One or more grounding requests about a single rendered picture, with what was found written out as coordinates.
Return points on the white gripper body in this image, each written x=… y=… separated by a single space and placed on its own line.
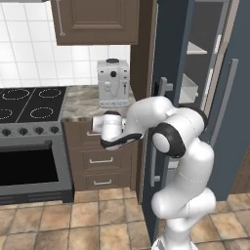
x=96 y=124

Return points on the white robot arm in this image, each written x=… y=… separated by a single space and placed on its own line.
x=192 y=162

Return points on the black oven door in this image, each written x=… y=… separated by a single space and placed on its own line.
x=27 y=169

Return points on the white freezer bin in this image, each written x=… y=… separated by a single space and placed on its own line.
x=188 y=89

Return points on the dark blue freezer door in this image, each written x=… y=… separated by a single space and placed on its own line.
x=169 y=49

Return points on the white freezer shelf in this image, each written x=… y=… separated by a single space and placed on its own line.
x=194 y=49

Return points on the dark blue fridge door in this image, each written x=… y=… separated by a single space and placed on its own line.
x=239 y=114

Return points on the white coffee machine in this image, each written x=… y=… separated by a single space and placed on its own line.
x=113 y=85

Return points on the dark stove knob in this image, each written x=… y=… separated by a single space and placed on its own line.
x=39 y=130
x=54 y=129
x=6 y=132
x=23 y=131

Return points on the grey stove with black hob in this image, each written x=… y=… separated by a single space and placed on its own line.
x=32 y=146

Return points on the brown tall cabinet panel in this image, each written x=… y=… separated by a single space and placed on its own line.
x=143 y=49

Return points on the brown wall cupboard door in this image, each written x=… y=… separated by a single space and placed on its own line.
x=97 y=21

